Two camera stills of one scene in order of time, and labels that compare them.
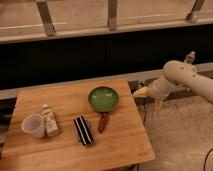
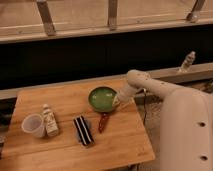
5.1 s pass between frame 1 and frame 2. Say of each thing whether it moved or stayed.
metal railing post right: stayed
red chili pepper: stayed
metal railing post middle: stayed
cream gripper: moved
